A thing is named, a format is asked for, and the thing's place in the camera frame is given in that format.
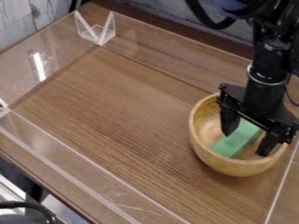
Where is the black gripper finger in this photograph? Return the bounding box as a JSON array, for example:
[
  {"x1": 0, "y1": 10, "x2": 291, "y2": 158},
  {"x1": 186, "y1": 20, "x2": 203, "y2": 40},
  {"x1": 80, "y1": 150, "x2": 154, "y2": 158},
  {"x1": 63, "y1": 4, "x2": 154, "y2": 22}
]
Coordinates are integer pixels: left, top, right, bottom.
[
  {"x1": 219, "y1": 107, "x2": 241, "y2": 137},
  {"x1": 257, "y1": 132, "x2": 281, "y2": 157}
]

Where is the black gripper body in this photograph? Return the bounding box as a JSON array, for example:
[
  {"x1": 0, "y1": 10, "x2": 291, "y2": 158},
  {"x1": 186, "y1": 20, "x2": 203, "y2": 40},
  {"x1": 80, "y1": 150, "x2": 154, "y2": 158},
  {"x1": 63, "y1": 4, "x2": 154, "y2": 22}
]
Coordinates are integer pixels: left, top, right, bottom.
[{"x1": 218, "y1": 65, "x2": 299, "y2": 144}]

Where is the green rectangular block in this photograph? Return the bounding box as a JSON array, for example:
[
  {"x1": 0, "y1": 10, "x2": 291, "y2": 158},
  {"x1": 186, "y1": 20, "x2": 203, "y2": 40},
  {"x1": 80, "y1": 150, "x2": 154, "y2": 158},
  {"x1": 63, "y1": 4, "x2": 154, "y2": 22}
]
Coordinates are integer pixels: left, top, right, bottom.
[{"x1": 211, "y1": 120, "x2": 262, "y2": 158}]

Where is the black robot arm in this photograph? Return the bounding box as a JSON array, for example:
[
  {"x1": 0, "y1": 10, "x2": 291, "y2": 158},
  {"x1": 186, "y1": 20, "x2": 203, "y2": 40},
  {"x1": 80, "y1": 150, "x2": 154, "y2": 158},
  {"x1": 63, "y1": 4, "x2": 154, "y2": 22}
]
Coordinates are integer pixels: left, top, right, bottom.
[{"x1": 184, "y1": 0, "x2": 299, "y2": 157}]

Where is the brown wooden bowl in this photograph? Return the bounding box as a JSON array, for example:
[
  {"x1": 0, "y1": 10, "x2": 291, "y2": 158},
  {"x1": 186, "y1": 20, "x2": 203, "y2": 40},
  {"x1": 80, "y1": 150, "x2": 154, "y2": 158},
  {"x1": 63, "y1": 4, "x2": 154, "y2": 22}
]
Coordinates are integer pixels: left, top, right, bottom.
[{"x1": 188, "y1": 93, "x2": 289, "y2": 177}]

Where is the clear acrylic tray wall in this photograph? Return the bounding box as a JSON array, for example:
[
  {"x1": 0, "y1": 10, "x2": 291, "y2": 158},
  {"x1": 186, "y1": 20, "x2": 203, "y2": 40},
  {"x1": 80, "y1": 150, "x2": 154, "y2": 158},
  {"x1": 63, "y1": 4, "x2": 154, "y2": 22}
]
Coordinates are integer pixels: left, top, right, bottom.
[{"x1": 0, "y1": 100, "x2": 191, "y2": 224}]

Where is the clear acrylic corner bracket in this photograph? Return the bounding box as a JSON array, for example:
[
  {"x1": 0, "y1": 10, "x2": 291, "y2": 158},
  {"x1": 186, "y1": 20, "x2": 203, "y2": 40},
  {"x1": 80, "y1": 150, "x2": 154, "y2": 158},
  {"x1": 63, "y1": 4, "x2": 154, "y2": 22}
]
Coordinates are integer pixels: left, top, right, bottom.
[{"x1": 74, "y1": 11, "x2": 116, "y2": 46}]

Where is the black metal table frame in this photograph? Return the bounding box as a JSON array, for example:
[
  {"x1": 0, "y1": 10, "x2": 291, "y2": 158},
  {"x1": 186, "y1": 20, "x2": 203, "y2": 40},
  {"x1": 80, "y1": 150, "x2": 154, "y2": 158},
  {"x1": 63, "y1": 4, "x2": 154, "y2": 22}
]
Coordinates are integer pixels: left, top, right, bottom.
[{"x1": 0, "y1": 157, "x2": 68, "y2": 224}]

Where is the black cable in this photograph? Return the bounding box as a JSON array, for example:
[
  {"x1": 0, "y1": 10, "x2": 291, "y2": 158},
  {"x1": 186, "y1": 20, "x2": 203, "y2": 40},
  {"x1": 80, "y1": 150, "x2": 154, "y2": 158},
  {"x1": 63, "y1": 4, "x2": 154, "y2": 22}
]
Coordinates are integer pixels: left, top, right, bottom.
[{"x1": 0, "y1": 199, "x2": 56, "y2": 224}]

